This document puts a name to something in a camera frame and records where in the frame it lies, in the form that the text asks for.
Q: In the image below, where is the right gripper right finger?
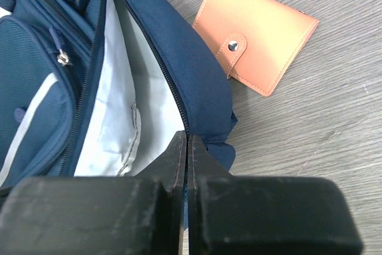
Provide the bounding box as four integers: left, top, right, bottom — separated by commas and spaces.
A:
187, 136, 363, 254

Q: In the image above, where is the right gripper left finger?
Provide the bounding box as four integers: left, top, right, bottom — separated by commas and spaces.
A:
1, 131, 187, 254

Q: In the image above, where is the navy blue student backpack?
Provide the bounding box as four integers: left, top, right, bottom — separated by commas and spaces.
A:
1, 0, 237, 188

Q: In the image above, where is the tan leather wallet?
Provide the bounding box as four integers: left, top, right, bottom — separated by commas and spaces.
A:
192, 0, 319, 96

